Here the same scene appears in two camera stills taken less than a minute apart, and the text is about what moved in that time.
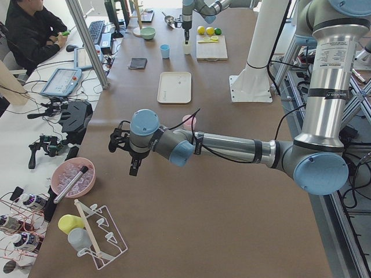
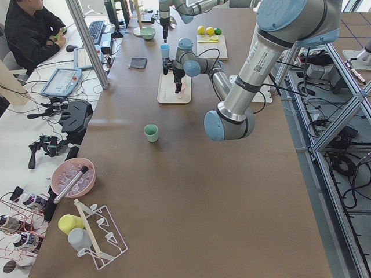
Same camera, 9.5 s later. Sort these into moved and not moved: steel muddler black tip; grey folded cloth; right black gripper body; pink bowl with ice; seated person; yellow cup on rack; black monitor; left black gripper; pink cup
Moved: left black gripper; right black gripper body; pink cup
Not moved: grey folded cloth; steel muddler black tip; seated person; yellow cup on rack; black monitor; pink bowl with ice
